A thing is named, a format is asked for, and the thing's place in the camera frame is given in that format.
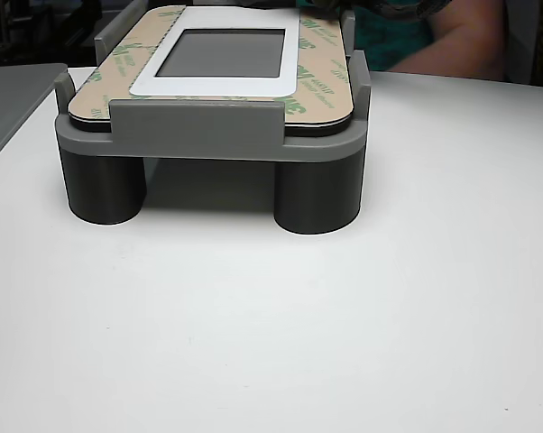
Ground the person's bare forearm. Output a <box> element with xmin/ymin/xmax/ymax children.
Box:
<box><xmin>388</xmin><ymin>8</ymin><xmax>512</xmax><ymax>83</ymax></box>

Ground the grey fixture stand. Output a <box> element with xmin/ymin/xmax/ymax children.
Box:
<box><xmin>54</xmin><ymin>7</ymin><xmax>373</xmax><ymax>236</ymax></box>

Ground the person's teal shirt torso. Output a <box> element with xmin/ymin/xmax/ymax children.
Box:
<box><xmin>343</xmin><ymin>0</ymin><xmax>437</xmax><ymax>73</ymax></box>

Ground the grey flat board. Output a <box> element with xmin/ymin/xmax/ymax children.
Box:
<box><xmin>0</xmin><ymin>62</ymin><xmax>69</xmax><ymax>175</ymax></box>

